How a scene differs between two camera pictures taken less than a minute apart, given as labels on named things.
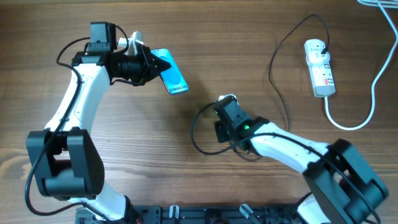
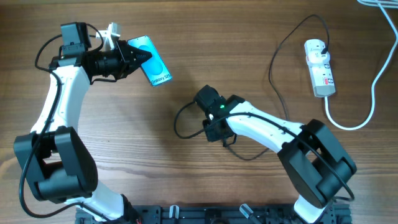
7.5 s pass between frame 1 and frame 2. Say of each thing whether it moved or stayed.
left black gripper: moved
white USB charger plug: stayed
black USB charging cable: stayed
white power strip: stayed
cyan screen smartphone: moved
